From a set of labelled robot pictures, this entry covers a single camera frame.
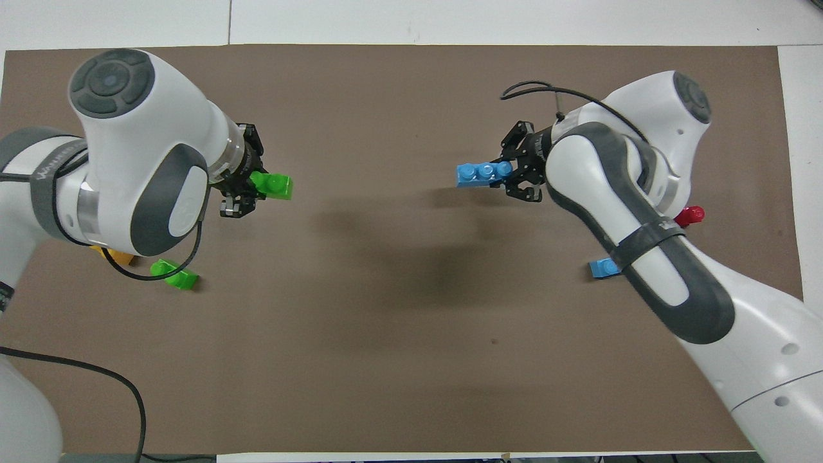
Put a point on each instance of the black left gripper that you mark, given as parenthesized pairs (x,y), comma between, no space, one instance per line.
(241,164)

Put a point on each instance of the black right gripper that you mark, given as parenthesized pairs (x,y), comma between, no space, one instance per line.
(537,161)

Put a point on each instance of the green two-stud toy block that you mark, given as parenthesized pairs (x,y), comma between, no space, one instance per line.
(175,274)
(275,185)

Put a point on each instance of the blue three-stud toy block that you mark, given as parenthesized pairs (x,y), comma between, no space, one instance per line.
(603,268)
(482,173)

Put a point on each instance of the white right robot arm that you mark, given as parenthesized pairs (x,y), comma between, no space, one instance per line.
(643,212)

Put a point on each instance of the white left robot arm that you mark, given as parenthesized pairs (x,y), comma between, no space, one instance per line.
(135,141)

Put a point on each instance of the yellow two-stud toy block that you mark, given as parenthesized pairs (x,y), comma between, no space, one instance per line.
(119,256)

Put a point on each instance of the red one-stud toy block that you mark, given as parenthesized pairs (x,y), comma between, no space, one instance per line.
(691,215)

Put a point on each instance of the brown table mat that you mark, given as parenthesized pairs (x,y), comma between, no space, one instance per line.
(411,308)

